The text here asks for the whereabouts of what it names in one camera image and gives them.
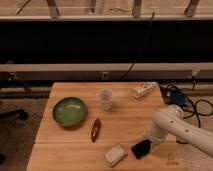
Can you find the green bowl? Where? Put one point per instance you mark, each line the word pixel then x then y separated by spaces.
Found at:
pixel 69 111

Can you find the black eraser block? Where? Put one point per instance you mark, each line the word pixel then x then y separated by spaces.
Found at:
pixel 141 149

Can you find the black power adapter box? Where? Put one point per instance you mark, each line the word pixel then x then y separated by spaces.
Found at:
pixel 177 98

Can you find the black office chair base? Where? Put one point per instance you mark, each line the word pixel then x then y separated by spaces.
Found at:
pixel 20 113

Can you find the red chili pepper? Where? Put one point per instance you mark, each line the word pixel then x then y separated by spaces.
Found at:
pixel 95 129

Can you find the translucent ceramic cup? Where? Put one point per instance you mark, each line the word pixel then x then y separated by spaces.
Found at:
pixel 105 96

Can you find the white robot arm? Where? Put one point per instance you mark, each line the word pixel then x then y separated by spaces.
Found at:
pixel 169 120

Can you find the white sponge block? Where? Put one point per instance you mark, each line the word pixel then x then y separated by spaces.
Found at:
pixel 115 154

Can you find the white wrapped packet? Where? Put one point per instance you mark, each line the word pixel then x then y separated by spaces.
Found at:
pixel 143 89

